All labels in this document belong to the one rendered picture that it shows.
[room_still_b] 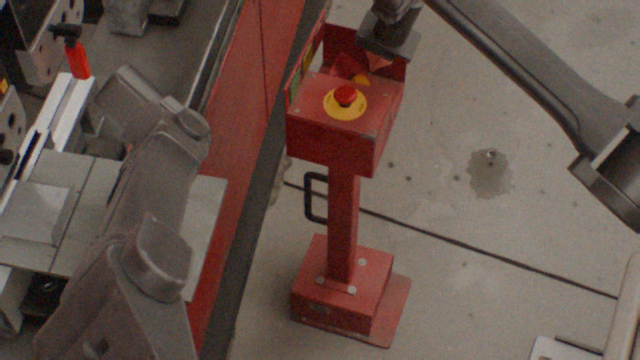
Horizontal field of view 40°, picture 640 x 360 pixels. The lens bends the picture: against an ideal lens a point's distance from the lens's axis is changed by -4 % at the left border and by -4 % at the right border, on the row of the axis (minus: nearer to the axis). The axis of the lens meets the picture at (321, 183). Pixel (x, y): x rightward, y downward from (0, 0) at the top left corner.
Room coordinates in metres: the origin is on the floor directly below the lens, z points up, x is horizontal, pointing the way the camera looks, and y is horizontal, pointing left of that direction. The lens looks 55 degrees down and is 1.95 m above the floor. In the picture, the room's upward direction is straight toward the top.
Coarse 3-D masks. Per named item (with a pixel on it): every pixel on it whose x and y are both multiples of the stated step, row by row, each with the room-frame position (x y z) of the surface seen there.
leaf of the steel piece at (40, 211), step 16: (16, 192) 0.64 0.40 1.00; (32, 192) 0.64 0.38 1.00; (48, 192) 0.64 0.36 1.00; (64, 192) 0.64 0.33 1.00; (0, 208) 0.62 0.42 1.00; (16, 208) 0.62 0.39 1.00; (32, 208) 0.62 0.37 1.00; (48, 208) 0.62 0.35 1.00; (64, 208) 0.61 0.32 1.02; (0, 224) 0.59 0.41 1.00; (16, 224) 0.59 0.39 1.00; (32, 224) 0.59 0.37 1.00; (48, 224) 0.59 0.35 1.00; (32, 240) 0.57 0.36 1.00; (48, 240) 0.57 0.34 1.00
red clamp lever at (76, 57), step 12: (60, 24) 0.77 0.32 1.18; (72, 24) 0.77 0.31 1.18; (60, 36) 0.76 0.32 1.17; (72, 36) 0.76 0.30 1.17; (72, 48) 0.76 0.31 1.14; (84, 48) 0.77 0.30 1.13; (72, 60) 0.76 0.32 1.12; (84, 60) 0.77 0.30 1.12; (72, 72) 0.76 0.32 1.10; (84, 72) 0.76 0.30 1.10
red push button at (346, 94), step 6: (336, 90) 0.98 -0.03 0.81; (342, 90) 0.98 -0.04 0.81; (348, 90) 0.98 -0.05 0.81; (354, 90) 0.98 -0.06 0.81; (336, 96) 0.97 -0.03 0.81; (342, 96) 0.96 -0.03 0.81; (348, 96) 0.96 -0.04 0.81; (354, 96) 0.97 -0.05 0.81; (342, 102) 0.96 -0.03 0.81; (348, 102) 0.96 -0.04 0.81
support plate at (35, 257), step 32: (64, 160) 0.70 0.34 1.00; (96, 160) 0.70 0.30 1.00; (96, 192) 0.64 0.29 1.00; (192, 192) 0.64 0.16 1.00; (224, 192) 0.65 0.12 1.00; (64, 224) 0.59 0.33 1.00; (96, 224) 0.59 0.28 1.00; (192, 224) 0.60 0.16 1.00; (0, 256) 0.55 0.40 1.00; (32, 256) 0.55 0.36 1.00; (64, 256) 0.55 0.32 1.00; (192, 288) 0.51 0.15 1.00
